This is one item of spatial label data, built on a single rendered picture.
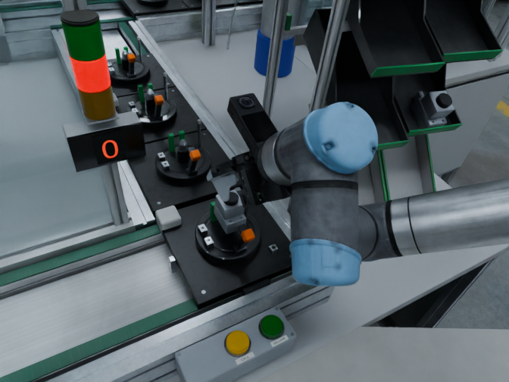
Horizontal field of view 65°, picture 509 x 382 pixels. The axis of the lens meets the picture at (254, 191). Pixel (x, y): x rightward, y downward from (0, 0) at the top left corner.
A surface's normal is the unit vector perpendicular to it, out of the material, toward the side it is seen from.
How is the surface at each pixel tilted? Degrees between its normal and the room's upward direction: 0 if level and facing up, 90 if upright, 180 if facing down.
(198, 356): 0
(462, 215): 50
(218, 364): 0
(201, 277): 0
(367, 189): 45
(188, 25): 90
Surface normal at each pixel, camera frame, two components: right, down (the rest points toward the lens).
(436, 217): -0.55, -0.18
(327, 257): -0.11, -0.07
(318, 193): -0.32, -0.11
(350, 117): 0.38, -0.10
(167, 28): 0.48, 0.65
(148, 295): 0.09, -0.71
